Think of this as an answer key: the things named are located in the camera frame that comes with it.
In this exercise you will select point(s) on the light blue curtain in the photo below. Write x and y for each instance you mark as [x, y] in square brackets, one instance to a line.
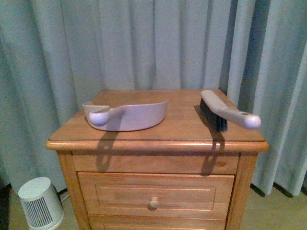
[57, 54]

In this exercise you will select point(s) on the beige plastic dustpan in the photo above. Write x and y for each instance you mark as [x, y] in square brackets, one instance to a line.
[125, 118]

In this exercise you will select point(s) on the beige hand brush black bristles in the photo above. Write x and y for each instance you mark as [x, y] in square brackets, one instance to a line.
[218, 113]

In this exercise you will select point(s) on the wooden nightstand cabinet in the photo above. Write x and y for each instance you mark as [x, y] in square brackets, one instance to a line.
[183, 143]

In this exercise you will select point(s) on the wooden drawer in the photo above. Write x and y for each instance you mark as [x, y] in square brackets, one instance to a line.
[109, 222]
[180, 196]

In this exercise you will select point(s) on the small white fan heater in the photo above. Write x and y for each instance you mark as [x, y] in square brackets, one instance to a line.
[42, 207]

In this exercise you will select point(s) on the round wooden drawer knob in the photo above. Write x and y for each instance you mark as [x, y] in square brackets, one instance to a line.
[153, 204]

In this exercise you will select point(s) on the wooden lower drawer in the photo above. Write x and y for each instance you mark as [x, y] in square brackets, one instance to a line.
[109, 222]

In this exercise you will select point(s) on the wooden upper drawer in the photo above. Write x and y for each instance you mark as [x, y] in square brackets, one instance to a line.
[180, 196]

